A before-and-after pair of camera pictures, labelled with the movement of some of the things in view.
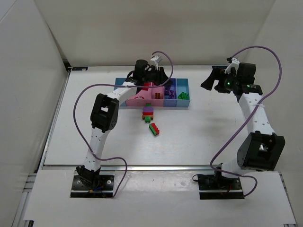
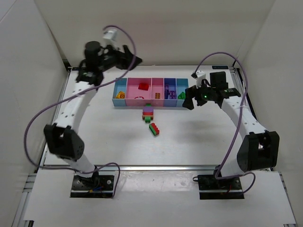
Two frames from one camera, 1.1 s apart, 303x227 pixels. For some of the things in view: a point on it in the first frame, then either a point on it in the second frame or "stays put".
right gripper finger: (215, 75) → (190, 93)
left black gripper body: (160, 77) → (122, 57)
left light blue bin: (120, 81) stays put
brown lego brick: (157, 95) stays put
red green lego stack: (154, 129) stays put
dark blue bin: (170, 94) stays put
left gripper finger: (161, 80) → (129, 57)
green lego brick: (183, 96) stays put
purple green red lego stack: (147, 113) stays put
